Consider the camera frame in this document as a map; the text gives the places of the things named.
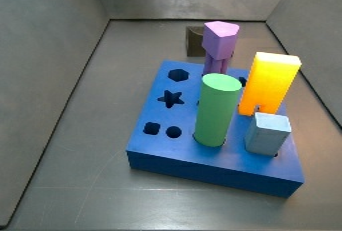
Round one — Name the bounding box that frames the blue shape sorter board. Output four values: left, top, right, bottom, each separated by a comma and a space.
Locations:
127, 60, 304, 198

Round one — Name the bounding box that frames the green cylinder block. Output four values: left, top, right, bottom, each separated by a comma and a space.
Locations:
193, 73, 241, 147

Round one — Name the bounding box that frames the purple pentagon block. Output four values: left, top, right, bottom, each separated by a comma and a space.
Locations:
201, 21, 239, 74

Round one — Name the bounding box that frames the light blue square block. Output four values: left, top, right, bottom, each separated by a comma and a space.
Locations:
244, 112, 291, 157

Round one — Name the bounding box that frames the yellow arch block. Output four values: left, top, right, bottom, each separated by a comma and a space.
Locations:
237, 52, 302, 116

